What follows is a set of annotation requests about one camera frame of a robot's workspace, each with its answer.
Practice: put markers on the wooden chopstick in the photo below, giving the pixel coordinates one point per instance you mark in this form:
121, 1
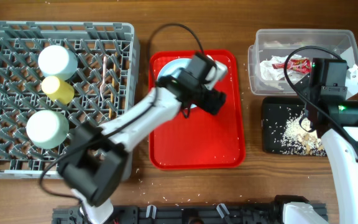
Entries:
111, 111

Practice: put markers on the white tissue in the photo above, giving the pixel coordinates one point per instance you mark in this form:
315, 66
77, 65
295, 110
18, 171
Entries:
273, 69

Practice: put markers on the light blue bowl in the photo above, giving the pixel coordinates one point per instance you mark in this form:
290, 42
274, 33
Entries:
57, 61

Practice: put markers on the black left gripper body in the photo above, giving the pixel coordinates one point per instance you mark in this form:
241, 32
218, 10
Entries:
209, 99

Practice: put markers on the black plastic tray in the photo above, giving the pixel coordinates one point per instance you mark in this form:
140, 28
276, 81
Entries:
270, 106

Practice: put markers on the rice and peanut waste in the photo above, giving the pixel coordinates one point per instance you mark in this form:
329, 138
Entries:
289, 133

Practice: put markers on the clear plastic bin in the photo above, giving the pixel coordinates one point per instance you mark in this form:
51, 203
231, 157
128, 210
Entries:
281, 42

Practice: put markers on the yellow cup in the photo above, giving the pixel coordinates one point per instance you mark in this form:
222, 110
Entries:
57, 89

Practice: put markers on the grey dishwasher rack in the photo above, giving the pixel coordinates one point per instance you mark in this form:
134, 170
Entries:
21, 95

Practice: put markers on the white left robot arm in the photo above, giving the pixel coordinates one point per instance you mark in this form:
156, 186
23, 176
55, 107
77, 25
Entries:
96, 158

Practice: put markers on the green bowl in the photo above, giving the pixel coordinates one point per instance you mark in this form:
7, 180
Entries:
47, 129

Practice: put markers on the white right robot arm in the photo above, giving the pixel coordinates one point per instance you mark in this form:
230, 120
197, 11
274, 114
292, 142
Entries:
327, 94

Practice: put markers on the red snack wrapper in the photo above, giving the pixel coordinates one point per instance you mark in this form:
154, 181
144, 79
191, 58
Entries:
300, 65

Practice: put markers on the white plastic fork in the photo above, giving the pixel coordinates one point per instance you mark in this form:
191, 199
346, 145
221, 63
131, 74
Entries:
103, 82

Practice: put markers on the light blue plate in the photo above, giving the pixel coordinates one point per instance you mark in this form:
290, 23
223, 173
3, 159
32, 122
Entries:
172, 68

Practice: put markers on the red serving tray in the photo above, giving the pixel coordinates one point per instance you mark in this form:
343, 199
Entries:
204, 141

